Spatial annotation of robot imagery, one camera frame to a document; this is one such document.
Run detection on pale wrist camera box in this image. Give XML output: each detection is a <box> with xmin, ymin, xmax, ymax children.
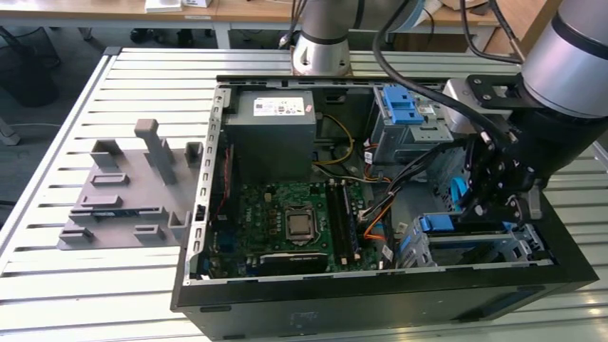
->
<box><xmin>441</xmin><ymin>78</ymin><xmax>481</xmax><ymax>133</ymax></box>

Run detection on black RAM slot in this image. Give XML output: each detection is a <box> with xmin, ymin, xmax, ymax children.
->
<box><xmin>325</xmin><ymin>180</ymin><xmax>345</xmax><ymax>264</ymax></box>
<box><xmin>338</xmin><ymin>180</ymin><xmax>358</xmax><ymax>264</ymax></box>
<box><xmin>332</xmin><ymin>180</ymin><xmax>352</xmax><ymax>264</ymax></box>

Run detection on yellow wire bundle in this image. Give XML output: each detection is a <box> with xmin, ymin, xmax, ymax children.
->
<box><xmin>312</xmin><ymin>113</ymin><xmax>356</xmax><ymax>167</ymax></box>

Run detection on black chair base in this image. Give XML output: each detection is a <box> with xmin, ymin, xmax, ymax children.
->
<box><xmin>130</xmin><ymin>27</ymin><xmax>213</xmax><ymax>47</ymax></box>

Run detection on white cardboard box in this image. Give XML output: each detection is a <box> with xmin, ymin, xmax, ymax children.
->
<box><xmin>144</xmin><ymin>0</ymin><xmax>184</xmax><ymax>14</ymax></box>

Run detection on brown cardboard piece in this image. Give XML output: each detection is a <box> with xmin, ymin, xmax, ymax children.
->
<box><xmin>440</xmin><ymin>0</ymin><xmax>490</xmax><ymax>17</ymax></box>

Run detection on blue plastic drive latch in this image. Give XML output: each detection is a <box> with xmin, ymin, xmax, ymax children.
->
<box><xmin>381</xmin><ymin>87</ymin><xmax>426</xmax><ymax>125</ymax></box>

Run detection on RAM stick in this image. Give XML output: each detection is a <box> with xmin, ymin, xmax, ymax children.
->
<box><xmin>89</xmin><ymin>210</ymin><xmax>141</xmax><ymax>219</ymax></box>

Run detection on orange wire bundle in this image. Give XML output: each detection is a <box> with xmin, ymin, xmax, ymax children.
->
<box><xmin>362</xmin><ymin>213</ymin><xmax>398</xmax><ymax>247</ymax></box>

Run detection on blue data wire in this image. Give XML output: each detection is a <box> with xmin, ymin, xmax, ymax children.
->
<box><xmin>448</xmin><ymin>176</ymin><xmax>470</xmax><ymax>214</ymax></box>

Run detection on grey parts rack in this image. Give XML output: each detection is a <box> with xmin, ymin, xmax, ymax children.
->
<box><xmin>54</xmin><ymin>119</ymin><xmax>206</xmax><ymax>252</ymax></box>

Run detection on black cable bundle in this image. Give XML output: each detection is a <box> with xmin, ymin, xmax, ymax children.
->
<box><xmin>362</xmin><ymin>142</ymin><xmax>470</xmax><ymax>219</ymax></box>

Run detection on thin cable with metal plug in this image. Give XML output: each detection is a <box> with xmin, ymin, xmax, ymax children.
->
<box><xmin>277</xmin><ymin>0</ymin><xmax>305</xmax><ymax>50</ymax></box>

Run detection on grey power supply unit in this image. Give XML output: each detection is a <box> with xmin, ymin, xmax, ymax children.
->
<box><xmin>222</xmin><ymin>89</ymin><xmax>318</xmax><ymax>183</ymax></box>

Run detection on metal optical drive cage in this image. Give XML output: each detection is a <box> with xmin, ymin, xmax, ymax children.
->
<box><xmin>369</xmin><ymin>85</ymin><xmax>478</xmax><ymax>175</ymax></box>

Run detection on black PC case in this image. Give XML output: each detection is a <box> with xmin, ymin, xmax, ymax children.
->
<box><xmin>169</xmin><ymin>74</ymin><xmax>598</xmax><ymax>340</ymax></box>

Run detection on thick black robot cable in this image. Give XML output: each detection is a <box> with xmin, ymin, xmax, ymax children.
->
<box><xmin>372</xmin><ymin>0</ymin><xmax>528</xmax><ymax>143</ymax></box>

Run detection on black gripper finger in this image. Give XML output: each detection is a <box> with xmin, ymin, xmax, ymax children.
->
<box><xmin>458</xmin><ymin>134</ymin><xmax>505</xmax><ymax>224</ymax></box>
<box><xmin>502</xmin><ymin>159</ymin><xmax>544</xmax><ymax>224</ymax></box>

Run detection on wooden desk white frame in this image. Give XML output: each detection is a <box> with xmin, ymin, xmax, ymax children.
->
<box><xmin>0</xmin><ymin>0</ymin><xmax>224</xmax><ymax>49</ymax></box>
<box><xmin>216</xmin><ymin>0</ymin><xmax>504</xmax><ymax>54</ymax></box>

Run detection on black graphics card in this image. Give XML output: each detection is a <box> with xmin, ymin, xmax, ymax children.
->
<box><xmin>258</xmin><ymin>251</ymin><xmax>329</xmax><ymax>276</ymax></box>

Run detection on metal disk bay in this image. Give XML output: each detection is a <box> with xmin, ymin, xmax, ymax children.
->
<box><xmin>396</xmin><ymin>212</ymin><xmax>554</xmax><ymax>270</ymax></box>

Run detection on metal socket cover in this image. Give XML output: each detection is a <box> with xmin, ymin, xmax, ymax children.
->
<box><xmin>282</xmin><ymin>205</ymin><xmax>318</xmax><ymax>247</ymax></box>

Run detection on hard disk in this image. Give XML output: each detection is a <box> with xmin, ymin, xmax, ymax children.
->
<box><xmin>398</xmin><ymin>212</ymin><xmax>513</xmax><ymax>266</ymax></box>

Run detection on wooden cabinet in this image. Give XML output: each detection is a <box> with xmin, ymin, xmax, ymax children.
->
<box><xmin>484</xmin><ymin>0</ymin><xmax>564</xmax><ymax>67</ymax></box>

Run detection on silver CPU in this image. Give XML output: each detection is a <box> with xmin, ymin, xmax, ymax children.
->
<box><xmin>285</xmin><ymin>212</ymin><xmax>314</xmax><ymax>239</ymax></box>

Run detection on green motherboard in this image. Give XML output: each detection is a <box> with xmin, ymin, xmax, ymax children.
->
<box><xmin>208</xmin><ymin>180</ymin><xmax>381</xmax><ymax>279</ymax></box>

